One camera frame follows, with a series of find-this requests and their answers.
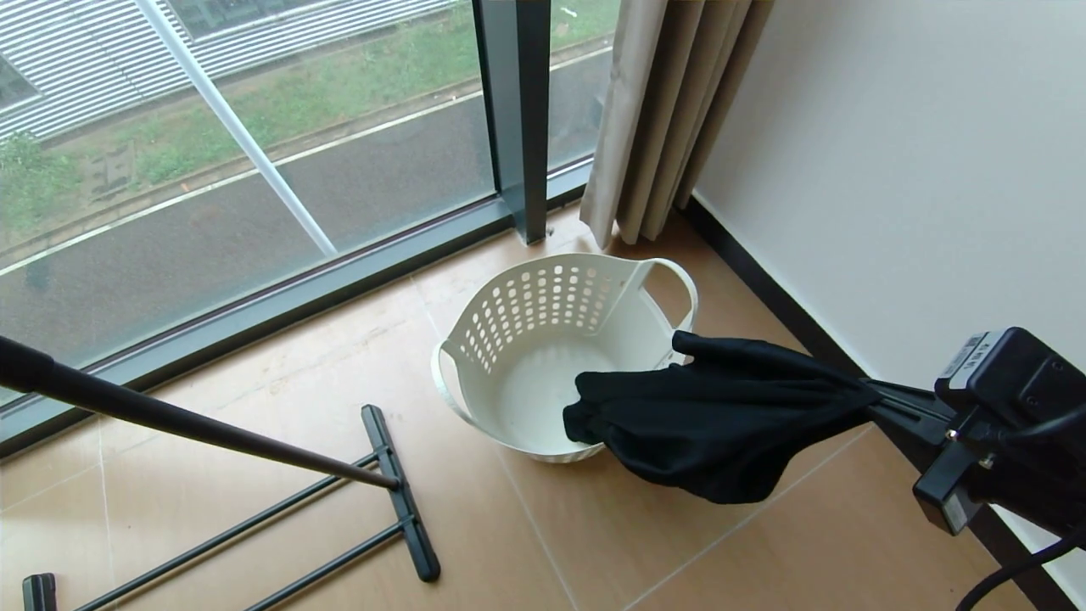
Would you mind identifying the beige curtain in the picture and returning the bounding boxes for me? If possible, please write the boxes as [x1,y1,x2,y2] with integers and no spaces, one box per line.
[579,0,775,251]

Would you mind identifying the white laundry basket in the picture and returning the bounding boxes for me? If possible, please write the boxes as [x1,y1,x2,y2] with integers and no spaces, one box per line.
[431,253,699,464]

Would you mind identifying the black clothes rack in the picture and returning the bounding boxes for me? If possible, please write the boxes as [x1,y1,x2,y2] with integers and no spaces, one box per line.
[0,335,441,611]

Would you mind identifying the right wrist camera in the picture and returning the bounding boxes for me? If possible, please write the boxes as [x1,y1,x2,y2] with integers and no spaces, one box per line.
[935,327,1086,444]

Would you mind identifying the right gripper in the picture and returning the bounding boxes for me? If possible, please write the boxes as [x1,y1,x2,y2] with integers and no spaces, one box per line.
[914,433,1086,537]

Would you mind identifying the window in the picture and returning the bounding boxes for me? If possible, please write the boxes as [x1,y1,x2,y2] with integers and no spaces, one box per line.
[0,0,624,459]

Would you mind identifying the heap of clothes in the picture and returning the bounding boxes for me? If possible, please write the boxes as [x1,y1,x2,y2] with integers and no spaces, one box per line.
[563,331,883,505]

